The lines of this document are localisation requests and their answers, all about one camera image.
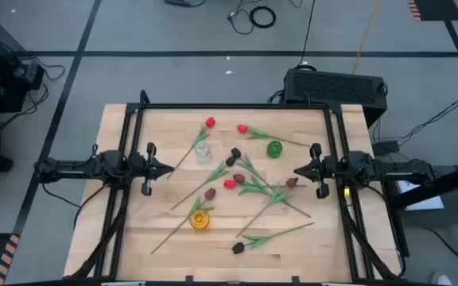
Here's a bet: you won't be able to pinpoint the black floor cables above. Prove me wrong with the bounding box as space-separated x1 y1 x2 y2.
0 55 67 128
371 91 458 146

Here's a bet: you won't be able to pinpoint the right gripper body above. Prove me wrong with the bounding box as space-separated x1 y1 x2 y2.
310 142 339 199

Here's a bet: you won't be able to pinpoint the black power adapter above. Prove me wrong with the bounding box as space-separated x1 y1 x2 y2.
371 139 401 157

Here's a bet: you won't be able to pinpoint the yellow hanging cable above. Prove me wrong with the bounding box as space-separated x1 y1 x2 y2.
351 0 383 75

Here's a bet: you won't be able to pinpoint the white paper sheet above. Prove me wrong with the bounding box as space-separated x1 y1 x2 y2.
394 178 445 211

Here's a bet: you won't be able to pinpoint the coiled black cable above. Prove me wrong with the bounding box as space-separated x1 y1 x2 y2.
248 6 277 29

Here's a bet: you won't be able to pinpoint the black artificial tulip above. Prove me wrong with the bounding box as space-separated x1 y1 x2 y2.
231 221 316 255
231 147 293 207
170 156 237 211

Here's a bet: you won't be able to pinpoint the loose black cable with plug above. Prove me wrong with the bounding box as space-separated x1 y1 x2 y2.
226 0 262 36

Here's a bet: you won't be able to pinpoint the green glass vase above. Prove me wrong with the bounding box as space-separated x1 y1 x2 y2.
266 139 284 160

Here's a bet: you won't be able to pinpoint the black power strip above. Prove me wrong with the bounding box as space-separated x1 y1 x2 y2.
164 0 206 8

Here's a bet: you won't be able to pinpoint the black aluminium table frame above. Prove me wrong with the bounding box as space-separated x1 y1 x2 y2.
64 89 405 286

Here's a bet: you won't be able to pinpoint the black computer case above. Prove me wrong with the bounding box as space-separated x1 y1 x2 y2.
283 68 388 129

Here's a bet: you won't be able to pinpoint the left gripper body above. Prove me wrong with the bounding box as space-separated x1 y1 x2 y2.
131 141 159 197

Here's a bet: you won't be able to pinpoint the yellow glass vase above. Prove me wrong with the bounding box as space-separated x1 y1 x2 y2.
189 209 211 230

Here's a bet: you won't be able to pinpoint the black hanging cable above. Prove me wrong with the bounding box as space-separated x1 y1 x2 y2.
298 0 316 67

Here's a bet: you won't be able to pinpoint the red artificial tulip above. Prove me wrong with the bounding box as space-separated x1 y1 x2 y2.
223 179 312 218
167 116 216 180
236 123 312 148

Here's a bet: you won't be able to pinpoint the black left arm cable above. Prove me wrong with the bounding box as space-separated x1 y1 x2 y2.
40 182 111 230

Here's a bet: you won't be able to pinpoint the black metal stand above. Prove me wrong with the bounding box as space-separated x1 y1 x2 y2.
383 158 458 259

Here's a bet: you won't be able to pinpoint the clear glass vase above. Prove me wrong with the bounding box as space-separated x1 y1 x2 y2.
195 141 213 165

